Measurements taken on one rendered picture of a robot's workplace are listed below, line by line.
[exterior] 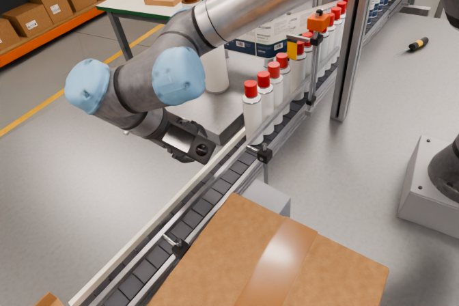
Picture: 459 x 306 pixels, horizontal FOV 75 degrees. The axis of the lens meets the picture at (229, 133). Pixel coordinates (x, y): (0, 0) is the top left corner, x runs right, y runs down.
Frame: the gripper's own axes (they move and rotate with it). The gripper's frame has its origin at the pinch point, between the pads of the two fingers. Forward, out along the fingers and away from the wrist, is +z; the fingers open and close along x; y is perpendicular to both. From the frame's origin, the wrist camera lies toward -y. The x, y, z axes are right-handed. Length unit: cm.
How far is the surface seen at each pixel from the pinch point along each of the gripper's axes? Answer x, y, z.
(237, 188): 4.2, -5.3, 12.9
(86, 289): 35.7, 3.2, -10.2
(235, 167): -0.4, -1.2, 14.7
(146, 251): 23.0, -3.7, -8.2
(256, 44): -46, 23, 30
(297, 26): -58, 12, 33
